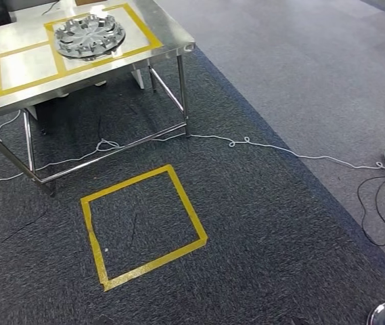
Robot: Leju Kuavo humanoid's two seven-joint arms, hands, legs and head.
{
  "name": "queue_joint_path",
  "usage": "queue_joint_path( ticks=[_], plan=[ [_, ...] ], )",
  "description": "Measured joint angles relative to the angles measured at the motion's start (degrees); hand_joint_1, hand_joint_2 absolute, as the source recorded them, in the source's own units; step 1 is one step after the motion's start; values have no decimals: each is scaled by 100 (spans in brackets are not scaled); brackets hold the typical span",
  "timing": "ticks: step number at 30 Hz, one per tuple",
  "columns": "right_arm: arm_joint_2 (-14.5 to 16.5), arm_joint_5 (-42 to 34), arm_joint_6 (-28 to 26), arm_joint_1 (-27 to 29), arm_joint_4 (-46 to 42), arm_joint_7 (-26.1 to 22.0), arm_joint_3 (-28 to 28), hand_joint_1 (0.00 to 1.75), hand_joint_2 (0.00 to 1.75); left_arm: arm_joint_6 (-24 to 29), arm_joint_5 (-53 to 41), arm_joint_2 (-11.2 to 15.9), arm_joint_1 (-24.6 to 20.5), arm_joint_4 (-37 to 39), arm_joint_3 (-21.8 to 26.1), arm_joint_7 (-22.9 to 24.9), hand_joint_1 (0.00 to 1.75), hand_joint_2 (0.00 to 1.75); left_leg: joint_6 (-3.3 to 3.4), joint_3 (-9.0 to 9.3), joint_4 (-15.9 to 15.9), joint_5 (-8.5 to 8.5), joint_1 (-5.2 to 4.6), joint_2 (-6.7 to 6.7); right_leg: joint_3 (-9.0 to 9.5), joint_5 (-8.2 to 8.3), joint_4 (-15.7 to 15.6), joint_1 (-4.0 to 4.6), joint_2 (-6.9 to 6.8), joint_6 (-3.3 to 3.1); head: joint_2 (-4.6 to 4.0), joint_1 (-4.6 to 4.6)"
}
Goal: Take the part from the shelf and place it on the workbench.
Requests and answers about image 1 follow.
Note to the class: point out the stainless steel workbench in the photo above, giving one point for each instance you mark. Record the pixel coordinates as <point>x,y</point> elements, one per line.
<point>164,27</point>

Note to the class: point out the yellow tape double-rectangle outline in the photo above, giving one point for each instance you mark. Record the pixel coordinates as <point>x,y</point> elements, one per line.
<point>57,58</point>

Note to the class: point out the silver wheel hubcap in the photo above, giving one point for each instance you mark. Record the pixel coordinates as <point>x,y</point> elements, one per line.
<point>91,36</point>

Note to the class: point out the yellow floor tape square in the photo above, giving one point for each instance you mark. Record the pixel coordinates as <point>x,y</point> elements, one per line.
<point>192,220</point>

